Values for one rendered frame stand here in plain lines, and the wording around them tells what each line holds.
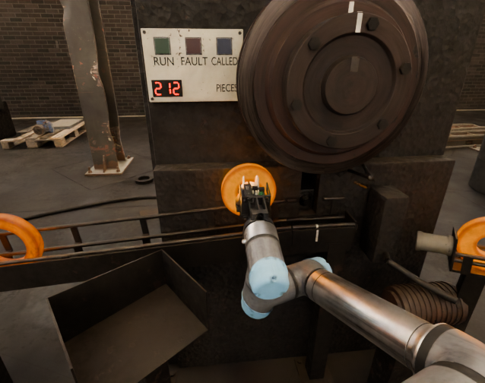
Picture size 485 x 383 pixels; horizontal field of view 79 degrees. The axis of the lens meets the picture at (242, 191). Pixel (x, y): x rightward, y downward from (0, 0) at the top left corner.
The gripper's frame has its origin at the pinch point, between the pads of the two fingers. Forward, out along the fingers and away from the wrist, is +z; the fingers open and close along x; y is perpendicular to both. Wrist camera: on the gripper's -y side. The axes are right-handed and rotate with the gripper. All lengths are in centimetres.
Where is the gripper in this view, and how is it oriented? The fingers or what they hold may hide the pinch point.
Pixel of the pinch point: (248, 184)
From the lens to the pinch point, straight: 84.3
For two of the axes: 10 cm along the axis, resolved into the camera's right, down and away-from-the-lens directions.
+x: -9.9, 0.6, -0.9
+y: 0.1, -7.7, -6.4
